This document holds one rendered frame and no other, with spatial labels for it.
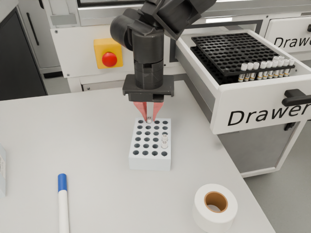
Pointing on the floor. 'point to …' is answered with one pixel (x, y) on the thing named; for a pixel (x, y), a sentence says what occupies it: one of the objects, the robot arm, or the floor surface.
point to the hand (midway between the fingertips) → (149, 116)
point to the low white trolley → (112, 166)
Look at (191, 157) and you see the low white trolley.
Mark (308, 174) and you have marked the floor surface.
